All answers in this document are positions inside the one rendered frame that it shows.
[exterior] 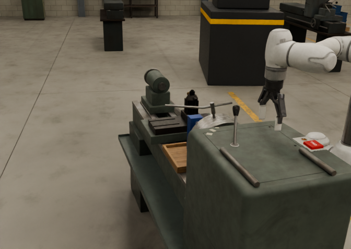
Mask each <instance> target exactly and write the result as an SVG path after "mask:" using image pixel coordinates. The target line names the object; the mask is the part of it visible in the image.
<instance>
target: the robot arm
mask: <svg viewBox="0 0 351 249"><path fill-rule="evenodd" d="M337 59H338V60H341V61H345V62H349V63H351V36H344V37H331V38H327V39H325V40H323V41H320V42H317V43H298V42H295V41H293V37H292V35H291V33H290V31H289V30H287V29H274V30H272V31H271V32H270V33H269V36H268V39H267V43H266V48H265V62H266V65H265V75H264V77H265V78H266V81H265V86H263V89H262V92H261V94H260V96H259V99H258V103H260V112H259V120H264V119H265V113H266V103H267V101H268V100H269V99H271V100H272V101H273V103H274V105H275V109H276V113H277V116H276V120H275V128H274V131H281V127H282V121H283V117H286V116H287V115H286V108H285V100H284V97H285V95H284V93H283V94H281V93H280V90H281V89H282V88H283V83H284V81H283V80H284V79H286V72H287V67H292V68H295V69H298V70H301V71H304V72H310V73H316V74H322V73H327V72H330V71H331V70H332V69H333V68H334V67H335V65H336V62H337ZM277 99H278V100H277ZM306 136H307V137H309V138H310V139H312V140H316V141H317V142H319V143H320V144H322V145H323V146H324V148H325V149H327V150H328V151H330V152H331V153H333V154H334V155H336V156H337V157H339V158H340V159H342V160H343V161H345V162H346V163H348V164H350V165H351V94H350V100H349V104H348V109H347V114H346V119H345V124H344V129H343V134H342V139H341V140H340V141H338V142H337V143H336V144H335V146H333V145H332V144H331V143H330V140H329V139H328V138H327V137H326V136H325V135H324V134H323V133H319V132H310V133H308V134H307V135H306Z"/></svg>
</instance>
